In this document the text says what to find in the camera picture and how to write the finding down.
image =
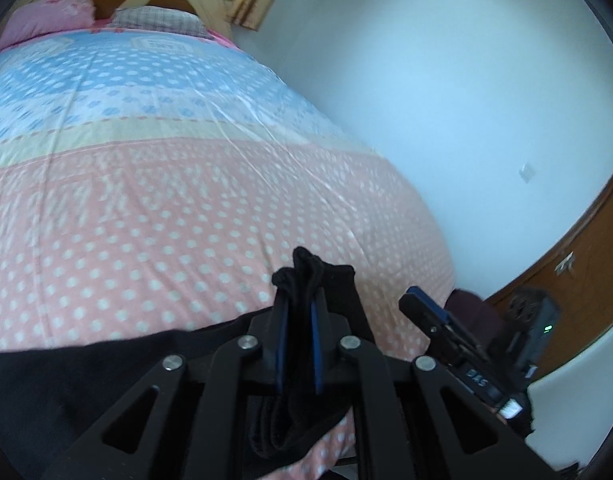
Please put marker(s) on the black pants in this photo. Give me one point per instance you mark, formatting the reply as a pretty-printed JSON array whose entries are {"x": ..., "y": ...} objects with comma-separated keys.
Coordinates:
[{"x": 36, "y": 385}]

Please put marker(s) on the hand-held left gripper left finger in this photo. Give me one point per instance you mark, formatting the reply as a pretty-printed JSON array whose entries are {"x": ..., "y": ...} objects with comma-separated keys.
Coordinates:
[{"x": 281, "y": 350}]

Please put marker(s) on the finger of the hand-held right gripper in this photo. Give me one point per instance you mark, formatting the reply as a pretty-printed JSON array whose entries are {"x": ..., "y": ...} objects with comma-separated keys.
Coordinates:
[
  {"x": 421, "y": 317},
  {"x": 431, "y": 305}
]

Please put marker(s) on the pink pillow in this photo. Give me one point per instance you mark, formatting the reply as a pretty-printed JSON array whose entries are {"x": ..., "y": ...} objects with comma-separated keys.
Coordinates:
[{"x": 41, "y": 20}]

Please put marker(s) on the bed with dotted sheet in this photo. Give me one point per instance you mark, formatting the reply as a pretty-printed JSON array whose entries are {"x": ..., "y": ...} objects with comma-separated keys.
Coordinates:
[{"x": 186, "y": 185}]

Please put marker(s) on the striped pillow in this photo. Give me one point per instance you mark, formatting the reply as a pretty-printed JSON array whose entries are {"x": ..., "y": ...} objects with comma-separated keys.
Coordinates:
[{"x": 156, "y": 20}]

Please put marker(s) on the brown wooden door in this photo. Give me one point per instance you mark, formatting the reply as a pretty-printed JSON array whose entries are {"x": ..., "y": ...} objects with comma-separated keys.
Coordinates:
[{"x": 586, "y": 260}]

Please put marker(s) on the dark maroon object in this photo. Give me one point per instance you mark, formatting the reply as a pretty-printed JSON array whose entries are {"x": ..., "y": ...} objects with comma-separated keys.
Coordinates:
[{"x": 474, "y": 310}]

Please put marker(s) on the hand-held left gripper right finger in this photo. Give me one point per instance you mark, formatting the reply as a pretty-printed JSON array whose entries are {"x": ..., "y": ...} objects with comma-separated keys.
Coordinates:
[{"x": 316, "y": 350}]

